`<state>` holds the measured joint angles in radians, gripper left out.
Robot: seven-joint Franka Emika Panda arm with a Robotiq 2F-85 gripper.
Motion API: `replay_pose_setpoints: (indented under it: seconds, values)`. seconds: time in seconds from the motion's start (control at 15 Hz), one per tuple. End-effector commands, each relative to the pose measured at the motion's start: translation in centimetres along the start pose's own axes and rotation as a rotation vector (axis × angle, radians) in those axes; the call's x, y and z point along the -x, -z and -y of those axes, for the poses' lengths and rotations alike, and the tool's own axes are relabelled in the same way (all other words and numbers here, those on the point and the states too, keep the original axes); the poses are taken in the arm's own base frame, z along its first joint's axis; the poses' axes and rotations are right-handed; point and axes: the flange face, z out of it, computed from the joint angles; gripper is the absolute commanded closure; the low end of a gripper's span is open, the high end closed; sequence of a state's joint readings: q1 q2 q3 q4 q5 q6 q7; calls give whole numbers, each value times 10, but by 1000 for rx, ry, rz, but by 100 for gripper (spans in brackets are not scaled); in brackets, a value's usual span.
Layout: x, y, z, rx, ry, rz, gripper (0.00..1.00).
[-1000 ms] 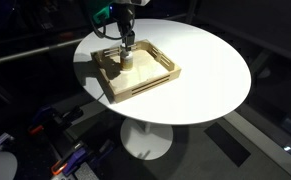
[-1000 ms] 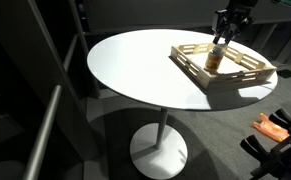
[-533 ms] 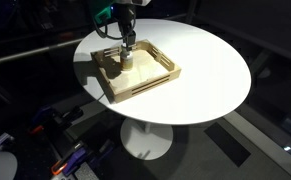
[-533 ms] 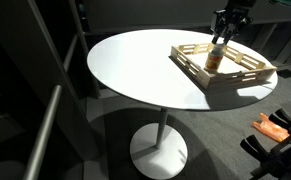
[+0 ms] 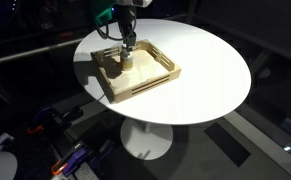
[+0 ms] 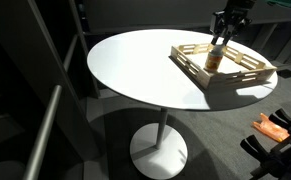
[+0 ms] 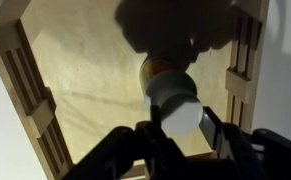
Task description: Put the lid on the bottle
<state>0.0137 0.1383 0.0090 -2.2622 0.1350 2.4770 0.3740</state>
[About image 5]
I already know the grey metal rail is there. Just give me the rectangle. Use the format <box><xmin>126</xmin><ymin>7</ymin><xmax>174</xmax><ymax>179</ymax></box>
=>
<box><xmin>0</xmin><ymin>37</ymin><xmax>86</xmax><ymax>68</ymax></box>

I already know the small metal cup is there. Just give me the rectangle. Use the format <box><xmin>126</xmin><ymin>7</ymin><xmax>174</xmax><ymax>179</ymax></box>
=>
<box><xmin>119</xmin><ymin>49</ymin><xmax>135</xmax><ymax>72</ymax></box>

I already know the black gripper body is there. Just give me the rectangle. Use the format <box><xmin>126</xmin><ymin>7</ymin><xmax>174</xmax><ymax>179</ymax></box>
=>
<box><xmin>117</xmin><ymin>5</ymin><xmax>138</xmax><ymax>34</ymax></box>

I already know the white table pedestal base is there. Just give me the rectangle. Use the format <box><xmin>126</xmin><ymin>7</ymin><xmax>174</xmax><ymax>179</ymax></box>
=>
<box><xmin>119</xmin><ymin>117</ymin><xmax>174</xmax><ymax>161</ymax></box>

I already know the black looped cable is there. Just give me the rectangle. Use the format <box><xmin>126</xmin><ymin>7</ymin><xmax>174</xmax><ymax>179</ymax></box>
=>
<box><xmin>95</xmin><ymin>16</ymin><xmax>128</xmax><ymax>42</ymax></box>

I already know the purple clamp orange trigger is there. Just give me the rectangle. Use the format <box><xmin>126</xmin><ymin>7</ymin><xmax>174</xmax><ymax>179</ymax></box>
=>
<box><xmin>50</xmin><ymin>139</ymin><xmax>117</xmax><ymax>177</ymax></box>
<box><xmin>26</xmin><ymin>105</ymin><xmax>85</xmax><ymax>136</ymax></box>

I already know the dark floor plate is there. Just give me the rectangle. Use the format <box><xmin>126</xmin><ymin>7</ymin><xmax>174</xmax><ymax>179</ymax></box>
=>
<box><xmin>203</xmin><ymin>121</ymin><xmax>252</xmax><ymax>168</ymax></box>

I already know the wooden slatted tray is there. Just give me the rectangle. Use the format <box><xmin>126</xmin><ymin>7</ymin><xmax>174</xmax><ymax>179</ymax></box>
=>
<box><xmin>90</xmin><ymin>38</ymin><xmax>182</xmax><ymax>104</ymax></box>

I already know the grey rounded object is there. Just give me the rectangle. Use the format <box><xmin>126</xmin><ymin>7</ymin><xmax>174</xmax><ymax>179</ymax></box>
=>
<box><xmin>0</xmin><ymin>151</ymin><xmax>18</xmax><ymax>180</ymax></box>

